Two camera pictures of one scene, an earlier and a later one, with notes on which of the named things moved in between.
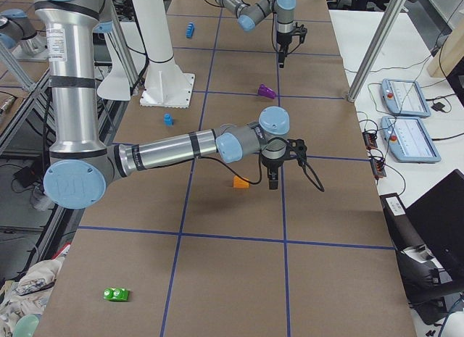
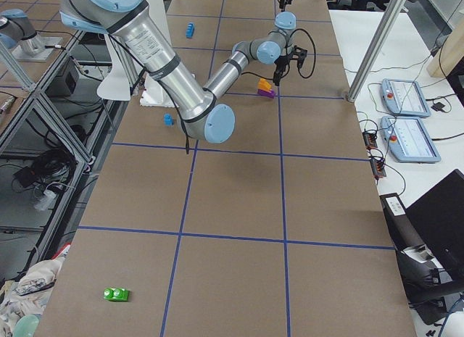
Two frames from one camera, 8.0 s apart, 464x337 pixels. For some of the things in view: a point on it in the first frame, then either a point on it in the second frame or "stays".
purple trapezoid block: x=266 y=92 stays
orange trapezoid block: x=238 y=182 -> x=264 y=85
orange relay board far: x=370 y=140 stays
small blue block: x=168 y=120 stays
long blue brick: x=190 y=30 stays
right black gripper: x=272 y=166 -> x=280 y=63
